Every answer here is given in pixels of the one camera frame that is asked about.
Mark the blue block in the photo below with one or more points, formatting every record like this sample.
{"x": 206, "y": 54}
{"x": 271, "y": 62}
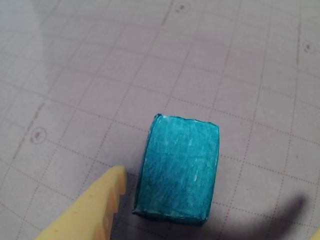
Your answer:
{"x": 177, "y": 167}

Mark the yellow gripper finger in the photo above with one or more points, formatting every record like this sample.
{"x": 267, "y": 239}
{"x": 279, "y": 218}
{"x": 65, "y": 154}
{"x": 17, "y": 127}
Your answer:
{"x": 85, "y": 212}

